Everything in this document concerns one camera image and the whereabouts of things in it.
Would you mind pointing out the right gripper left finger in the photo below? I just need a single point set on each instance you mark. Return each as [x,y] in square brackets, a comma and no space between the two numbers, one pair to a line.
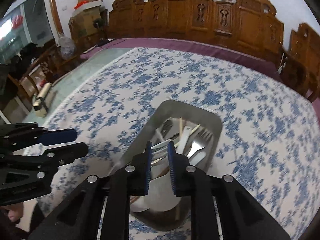
[99,208]

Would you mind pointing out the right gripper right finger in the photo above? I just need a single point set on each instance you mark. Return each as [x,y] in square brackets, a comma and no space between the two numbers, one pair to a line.
[221,208]

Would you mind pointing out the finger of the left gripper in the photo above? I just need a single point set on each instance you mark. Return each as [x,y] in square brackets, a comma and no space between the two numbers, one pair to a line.
[19,136]
[65,152]

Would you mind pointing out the white plastic fork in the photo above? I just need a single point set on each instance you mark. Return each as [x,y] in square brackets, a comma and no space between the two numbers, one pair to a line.
[160,150]

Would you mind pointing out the light wooden chopstick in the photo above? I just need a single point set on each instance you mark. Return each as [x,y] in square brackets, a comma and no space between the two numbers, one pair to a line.
[180,128]
[191,132]

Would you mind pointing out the person's left hand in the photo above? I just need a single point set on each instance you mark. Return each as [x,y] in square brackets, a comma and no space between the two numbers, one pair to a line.
[15,211]

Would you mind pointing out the large white plastic ladle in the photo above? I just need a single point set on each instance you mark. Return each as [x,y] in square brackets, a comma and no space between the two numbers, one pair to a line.
[160,196]

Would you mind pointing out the metal fork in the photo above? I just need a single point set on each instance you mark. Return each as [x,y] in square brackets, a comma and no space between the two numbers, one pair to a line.
[200,142]

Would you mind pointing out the blue floral tablecloth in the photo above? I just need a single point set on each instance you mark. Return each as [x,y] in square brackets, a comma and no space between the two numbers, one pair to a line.
[270,134]

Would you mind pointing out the metal tray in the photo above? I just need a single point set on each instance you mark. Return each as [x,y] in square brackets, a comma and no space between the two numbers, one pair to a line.
[192,116]

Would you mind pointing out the white plastic spoon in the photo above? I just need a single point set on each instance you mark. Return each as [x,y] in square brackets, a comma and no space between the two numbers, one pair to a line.
[183,140]

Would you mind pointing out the metal spoon in tray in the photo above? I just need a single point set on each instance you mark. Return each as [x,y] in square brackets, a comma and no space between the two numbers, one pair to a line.
[167,125]

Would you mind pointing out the cardboard boxes stack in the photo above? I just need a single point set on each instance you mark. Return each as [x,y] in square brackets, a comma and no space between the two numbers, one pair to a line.
[85,18]

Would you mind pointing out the purple sofa cushion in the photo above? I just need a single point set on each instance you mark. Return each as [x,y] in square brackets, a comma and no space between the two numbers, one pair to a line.
[264,67]

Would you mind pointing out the wooden armchair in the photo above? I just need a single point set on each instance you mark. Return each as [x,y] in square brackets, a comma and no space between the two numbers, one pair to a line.
[306,55]

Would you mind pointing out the carved wooden sofa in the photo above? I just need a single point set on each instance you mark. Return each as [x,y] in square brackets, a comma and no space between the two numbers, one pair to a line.
[247,26]

